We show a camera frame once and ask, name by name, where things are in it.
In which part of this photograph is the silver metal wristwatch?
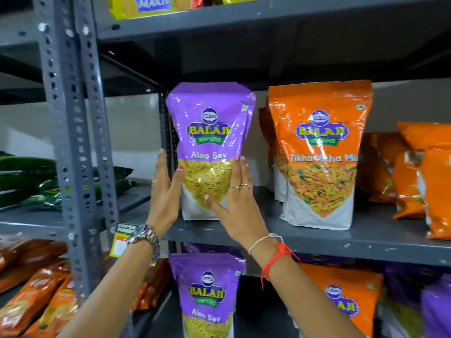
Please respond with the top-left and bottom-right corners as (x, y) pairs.
(127, 224), (161, 266)

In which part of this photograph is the yellow shelf price tag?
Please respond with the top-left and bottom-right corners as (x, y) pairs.
(109, 223), (140, 258)

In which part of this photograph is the white thread bracelet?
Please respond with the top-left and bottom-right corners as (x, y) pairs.
(248, 233), (284, 255)

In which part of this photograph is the person's right hand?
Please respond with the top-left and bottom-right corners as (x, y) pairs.
(204, 156), (270, 251)

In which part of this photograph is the purple snack packet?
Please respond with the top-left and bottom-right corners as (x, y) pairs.
(168, 253), (246, 338)
(183, 242), (244, 258)
(420, 276), (451, 338)
(166, 82), (256, 221)
(378, 263), (441, 338)

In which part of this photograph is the orange snack packet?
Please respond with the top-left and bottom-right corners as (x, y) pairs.
(259, 98), (289, 203)
(393, 150), (427, 220)
(357, 133), (411, 204)
(289, 263), (384, 338)
(268, 80), (373, 231)
(417, 148), (451, 241)
(396, 121), (451, 152)

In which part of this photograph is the red thread bracelet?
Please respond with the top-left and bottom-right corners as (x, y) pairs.
(260, 242), (300, 291)

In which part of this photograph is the person's right forearm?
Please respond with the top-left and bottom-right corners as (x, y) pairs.
(252, 241), (367, 338)

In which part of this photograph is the grey metal shelf rack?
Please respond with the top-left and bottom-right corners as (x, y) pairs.
(0, 0), (153, 338)
(73, 0), (451, 338)

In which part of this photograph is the pile of slim orange packets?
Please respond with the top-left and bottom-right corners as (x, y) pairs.
(0, 238), (171, 338)

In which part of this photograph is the person's left hand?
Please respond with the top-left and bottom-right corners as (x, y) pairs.
(146, 148), (185, 240)

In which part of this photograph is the pile of green snack packets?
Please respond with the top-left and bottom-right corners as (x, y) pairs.
(0, 150), (137, 211)

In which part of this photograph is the person's left forearm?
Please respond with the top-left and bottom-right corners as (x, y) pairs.
(58, 239), (161, 338)

